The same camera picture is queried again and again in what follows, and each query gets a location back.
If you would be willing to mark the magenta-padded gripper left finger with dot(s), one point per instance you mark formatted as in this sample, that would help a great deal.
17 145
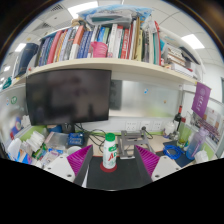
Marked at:
56 166

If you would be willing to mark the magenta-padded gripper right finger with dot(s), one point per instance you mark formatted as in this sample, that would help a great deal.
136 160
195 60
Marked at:
166 166

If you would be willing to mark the white bottle with green cap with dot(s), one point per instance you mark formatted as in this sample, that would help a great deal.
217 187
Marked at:
110 153

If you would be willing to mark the purple translucent water jug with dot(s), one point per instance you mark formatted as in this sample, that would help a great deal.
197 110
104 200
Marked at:
196 143

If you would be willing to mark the black-white checkered mug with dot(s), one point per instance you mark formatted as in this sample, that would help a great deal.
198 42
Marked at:
73 150

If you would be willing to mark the clear plastic box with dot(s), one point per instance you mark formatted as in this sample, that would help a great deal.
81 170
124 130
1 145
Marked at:
56 140

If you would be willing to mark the stack of white tissues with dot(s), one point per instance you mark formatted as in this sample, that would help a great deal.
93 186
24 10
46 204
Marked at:
36 141

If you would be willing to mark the small blue box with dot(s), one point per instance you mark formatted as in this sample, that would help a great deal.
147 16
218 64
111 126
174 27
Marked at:
76 139

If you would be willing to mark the crumpled white tissue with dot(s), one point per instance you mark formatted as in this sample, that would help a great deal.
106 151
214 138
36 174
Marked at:
201 156

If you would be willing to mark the white jar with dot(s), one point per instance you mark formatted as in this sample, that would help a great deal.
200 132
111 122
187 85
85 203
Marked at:
169 129

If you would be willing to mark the grey metal laptop stand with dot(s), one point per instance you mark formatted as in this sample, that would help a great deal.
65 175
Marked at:
130 143

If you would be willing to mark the black desk mat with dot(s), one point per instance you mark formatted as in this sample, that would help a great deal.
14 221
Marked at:
123 175

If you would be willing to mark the dark wine bottle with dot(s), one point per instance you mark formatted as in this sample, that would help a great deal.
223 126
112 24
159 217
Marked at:
178 118

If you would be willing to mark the flat round red coaster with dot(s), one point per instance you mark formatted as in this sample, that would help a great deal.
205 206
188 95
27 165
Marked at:
108 170

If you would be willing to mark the photo poster board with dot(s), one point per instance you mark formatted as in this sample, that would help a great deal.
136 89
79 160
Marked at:
210 121

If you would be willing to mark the black computer monitor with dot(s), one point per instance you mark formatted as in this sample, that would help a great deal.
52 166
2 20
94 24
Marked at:
68 96

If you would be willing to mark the purple hanging banner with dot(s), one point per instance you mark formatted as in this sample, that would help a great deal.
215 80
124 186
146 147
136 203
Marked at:
201 100

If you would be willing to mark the ceiling lights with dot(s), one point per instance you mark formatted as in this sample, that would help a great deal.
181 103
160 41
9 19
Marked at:
83 8

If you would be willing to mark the white wall outlet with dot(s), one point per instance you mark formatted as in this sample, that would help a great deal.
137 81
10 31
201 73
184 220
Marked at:
131 126
156 125
145 125

